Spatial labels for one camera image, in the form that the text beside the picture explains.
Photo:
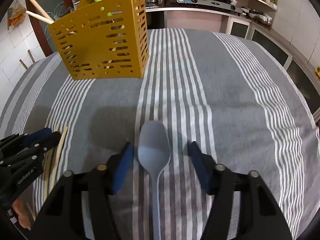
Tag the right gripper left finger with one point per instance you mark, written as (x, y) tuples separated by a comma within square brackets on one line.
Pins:
[(61, 215)]

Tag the wooden stick against wall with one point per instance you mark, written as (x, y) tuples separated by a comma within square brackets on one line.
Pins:
[(31, 56), (23, 64)]

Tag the grey silicone spoon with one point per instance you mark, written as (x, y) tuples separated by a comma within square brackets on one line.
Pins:
[(154, 155)]

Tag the dark framed glass door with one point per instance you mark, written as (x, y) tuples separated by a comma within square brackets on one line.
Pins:
[(55, 9)]

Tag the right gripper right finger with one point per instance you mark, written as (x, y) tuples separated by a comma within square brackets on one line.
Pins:
[(260, 216)]

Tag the hanging plastic bag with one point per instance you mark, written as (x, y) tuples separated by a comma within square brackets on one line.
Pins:
[(15, 15)]

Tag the grey striped tablecloth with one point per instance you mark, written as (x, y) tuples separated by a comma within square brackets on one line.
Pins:
[(228, 94)]

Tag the gas stove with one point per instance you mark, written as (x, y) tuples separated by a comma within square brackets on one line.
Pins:
[(216, 5)]

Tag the yellow perforated utensil holder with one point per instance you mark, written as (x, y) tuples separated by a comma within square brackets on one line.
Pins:
[(104, 39)]

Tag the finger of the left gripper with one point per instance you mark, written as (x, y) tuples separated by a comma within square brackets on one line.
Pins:
[(33, 138), (38, 150)]

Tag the person's left hand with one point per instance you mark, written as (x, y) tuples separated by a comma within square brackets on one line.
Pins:
[(22, 214)]

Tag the wooden chopstick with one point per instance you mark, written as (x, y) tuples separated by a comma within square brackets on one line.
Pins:
[(47, 172), (57, 158), (40, 9), (39, 17)]

